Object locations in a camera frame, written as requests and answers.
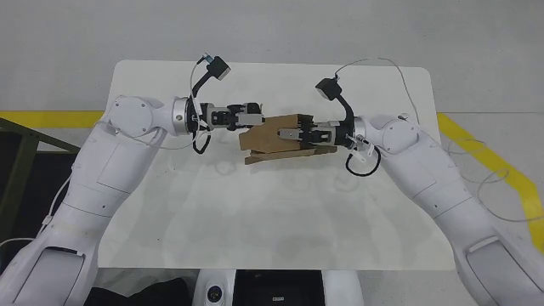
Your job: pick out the dark green metal frame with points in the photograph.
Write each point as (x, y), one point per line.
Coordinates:
(25, 149)

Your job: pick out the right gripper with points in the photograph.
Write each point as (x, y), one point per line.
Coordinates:
(336, 133)

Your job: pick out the small brown carton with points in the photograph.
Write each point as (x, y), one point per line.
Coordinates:
(265, 138)

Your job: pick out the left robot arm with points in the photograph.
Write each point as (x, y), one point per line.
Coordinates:
(106, 166)

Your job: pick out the black cloth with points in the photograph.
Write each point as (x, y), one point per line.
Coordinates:
(140, 293)

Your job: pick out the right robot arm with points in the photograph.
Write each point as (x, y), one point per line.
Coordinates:
(442, 191)

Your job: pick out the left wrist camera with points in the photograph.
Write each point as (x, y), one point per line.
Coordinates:
(219, 68)

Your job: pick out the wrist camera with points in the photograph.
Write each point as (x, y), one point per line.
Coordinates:
(219, 68)
(328, 88)

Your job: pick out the robot body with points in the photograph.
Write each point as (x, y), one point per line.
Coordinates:
(276, 287)

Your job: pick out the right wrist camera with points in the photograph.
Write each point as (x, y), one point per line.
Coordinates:
(328, 88)

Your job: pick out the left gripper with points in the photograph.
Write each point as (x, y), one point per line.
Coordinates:
(214, 117)

